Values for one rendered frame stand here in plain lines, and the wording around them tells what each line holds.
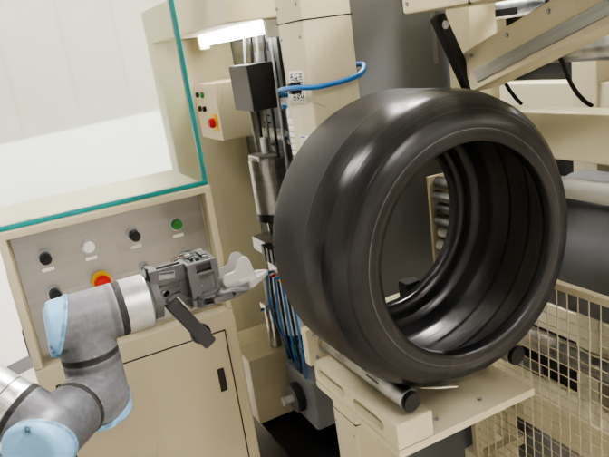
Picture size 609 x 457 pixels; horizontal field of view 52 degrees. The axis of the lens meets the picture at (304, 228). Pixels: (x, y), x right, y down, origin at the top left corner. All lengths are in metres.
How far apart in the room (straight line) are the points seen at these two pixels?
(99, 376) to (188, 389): 0.87
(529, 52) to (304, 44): 0.49
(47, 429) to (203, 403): 1.03
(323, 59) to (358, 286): 0.59
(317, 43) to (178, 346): 0.92
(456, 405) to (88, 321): 0.82
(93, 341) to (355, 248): 0.45
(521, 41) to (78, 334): 1.06
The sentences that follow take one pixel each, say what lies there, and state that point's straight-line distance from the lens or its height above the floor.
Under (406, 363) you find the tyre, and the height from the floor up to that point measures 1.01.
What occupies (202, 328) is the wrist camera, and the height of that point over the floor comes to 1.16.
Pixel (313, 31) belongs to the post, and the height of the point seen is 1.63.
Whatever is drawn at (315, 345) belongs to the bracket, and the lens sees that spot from 1.55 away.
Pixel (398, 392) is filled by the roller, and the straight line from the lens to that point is 1.31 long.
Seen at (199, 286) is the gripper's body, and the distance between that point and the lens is 1.06.
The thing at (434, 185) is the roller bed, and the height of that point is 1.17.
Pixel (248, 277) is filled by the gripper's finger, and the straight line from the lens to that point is 1.11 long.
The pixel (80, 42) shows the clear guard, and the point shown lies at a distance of 1.69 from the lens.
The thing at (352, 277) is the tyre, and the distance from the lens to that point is 1.08.
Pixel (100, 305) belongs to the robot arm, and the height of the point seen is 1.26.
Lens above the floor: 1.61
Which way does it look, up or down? 16 degrees down
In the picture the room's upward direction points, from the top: 8 degrees counter-clockwise
